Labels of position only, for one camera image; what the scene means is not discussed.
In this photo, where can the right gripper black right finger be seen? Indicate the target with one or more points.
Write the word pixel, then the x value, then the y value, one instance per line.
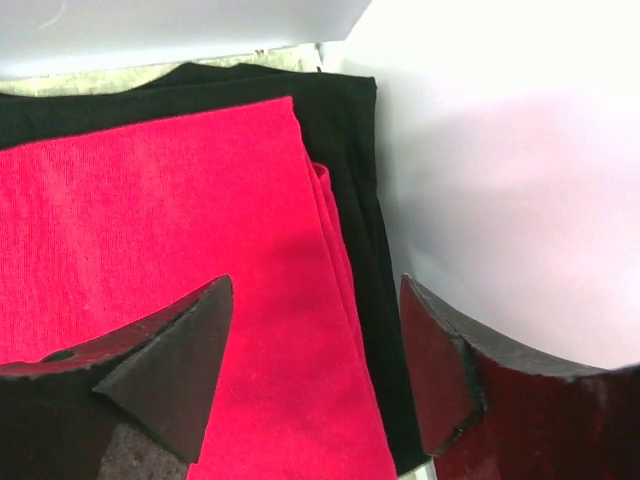
pixel 490 407

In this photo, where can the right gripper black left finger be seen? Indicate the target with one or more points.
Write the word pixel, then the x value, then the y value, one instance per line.
pixel 131 404

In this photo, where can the red t shirt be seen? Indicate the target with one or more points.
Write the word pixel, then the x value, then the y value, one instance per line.
pixel 99 230

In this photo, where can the folded black t shirt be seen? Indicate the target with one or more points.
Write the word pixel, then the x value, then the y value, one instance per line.
pixel 336 113

